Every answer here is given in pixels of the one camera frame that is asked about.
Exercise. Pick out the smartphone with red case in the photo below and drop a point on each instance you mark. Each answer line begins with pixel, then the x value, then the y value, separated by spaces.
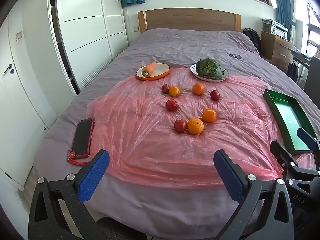
pixel 82 137

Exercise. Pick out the orange rimmed oval dish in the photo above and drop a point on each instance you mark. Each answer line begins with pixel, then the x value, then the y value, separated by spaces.
pixel 161 70

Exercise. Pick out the wooden dresser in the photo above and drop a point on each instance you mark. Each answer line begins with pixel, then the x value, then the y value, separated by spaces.
pixel 275 50

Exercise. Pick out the pink plastic sheet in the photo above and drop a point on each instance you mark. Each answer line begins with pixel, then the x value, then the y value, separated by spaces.
pixel 150 142

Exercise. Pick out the grey printer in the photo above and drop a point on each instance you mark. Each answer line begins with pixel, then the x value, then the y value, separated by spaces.
pixel 273 28

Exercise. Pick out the orange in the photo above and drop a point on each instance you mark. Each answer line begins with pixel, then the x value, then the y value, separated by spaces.
pixel 195 126
pixel 209 115
pixel 198 88
pixel 174 91

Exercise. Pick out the white wardrobe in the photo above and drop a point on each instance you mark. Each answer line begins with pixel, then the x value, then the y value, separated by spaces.
pixel 85 30

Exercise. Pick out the beige light switch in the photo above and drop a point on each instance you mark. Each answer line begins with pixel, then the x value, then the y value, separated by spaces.
pixel 19 35

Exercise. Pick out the black backpack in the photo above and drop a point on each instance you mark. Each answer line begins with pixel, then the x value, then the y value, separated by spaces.
pixel 252 40

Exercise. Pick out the black bag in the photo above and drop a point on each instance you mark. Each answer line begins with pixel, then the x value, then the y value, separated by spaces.
pixel 293 71

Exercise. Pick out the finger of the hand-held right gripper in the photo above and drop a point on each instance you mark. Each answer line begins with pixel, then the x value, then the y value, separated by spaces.
pixel 308 137
pixel 281 155

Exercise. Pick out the wooden headboard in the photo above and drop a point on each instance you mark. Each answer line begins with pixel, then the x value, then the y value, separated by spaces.
pixel 190 18

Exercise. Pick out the white door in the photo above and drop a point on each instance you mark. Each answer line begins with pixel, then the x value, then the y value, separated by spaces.
pixel 22 80

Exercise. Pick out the red apple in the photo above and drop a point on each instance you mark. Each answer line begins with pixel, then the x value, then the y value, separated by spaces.
pixel 165 88
pixel 214 95
pixel 172 104
pixel 180 125

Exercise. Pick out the black chair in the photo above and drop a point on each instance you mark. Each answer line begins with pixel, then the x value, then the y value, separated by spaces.
pixel 313 75

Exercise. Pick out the green tray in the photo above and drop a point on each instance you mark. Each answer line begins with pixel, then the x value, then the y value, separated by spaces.
pixel 287 112

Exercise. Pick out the carrot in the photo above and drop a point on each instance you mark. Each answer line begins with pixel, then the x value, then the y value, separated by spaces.
pixel 149 69

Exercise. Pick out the green bok choy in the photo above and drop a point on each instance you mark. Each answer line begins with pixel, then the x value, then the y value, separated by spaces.
pixel 208 67

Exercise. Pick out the white round plate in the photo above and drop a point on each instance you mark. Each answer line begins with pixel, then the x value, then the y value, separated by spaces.
pixel 223 76

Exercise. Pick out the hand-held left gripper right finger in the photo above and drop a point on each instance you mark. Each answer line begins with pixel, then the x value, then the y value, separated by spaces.
pixel 228 177

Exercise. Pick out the bed with wooden headboard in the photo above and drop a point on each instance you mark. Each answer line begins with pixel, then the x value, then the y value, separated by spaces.
pixel 175 45

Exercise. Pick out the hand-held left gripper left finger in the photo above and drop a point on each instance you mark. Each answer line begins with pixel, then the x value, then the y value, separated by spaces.
pixel 96 175

